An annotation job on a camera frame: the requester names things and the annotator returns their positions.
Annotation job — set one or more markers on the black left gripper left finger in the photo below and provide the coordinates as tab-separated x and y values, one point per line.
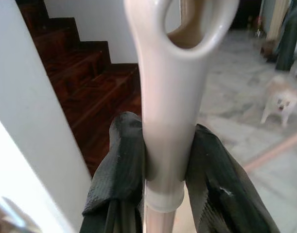
124	155

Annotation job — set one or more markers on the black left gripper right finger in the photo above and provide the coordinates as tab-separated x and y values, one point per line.
211	165

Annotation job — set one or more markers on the dark wooden staircase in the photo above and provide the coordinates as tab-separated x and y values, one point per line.
90	77

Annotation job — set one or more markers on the white fluffy dog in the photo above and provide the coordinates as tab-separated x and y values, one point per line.
280	97

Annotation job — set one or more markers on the dark green hanging cloth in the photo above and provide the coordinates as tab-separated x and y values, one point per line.
290	36

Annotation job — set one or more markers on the beige curtain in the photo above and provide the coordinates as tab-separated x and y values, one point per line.
278	19

